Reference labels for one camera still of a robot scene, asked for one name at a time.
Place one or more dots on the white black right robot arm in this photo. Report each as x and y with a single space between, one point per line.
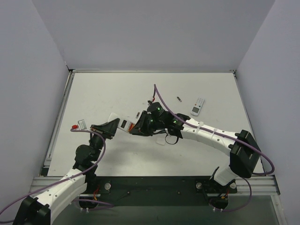
241 147

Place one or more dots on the small white remote with buttons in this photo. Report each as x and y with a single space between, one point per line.
197 107

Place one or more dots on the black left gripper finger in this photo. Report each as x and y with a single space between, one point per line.
114 123
109 134

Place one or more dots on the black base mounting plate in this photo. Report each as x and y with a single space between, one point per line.
153 191

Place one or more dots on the white battery cover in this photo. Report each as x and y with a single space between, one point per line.
160 141

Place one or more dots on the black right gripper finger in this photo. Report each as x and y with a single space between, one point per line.
139 131
143 120

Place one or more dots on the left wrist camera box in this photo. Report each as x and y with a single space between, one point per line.
82 125

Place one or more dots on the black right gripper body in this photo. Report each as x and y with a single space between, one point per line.
144 120

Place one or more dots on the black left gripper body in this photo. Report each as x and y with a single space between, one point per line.
100 131

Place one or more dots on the long white remote control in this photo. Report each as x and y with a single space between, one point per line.
123 124

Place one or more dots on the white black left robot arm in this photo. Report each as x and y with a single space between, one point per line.
53 199

